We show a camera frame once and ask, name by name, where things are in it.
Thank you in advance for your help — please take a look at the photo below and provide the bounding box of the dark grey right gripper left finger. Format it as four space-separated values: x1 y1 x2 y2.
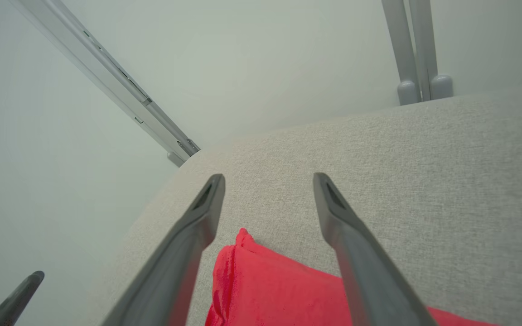
102 174 226 326

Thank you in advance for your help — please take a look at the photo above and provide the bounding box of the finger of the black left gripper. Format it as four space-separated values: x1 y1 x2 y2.
0 271 45 326

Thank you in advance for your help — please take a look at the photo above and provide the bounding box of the red basketball jersey white trim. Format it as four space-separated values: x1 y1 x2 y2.
204 228 502 326

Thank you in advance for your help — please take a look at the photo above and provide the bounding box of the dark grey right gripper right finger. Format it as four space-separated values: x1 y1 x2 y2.
313 173 438 326

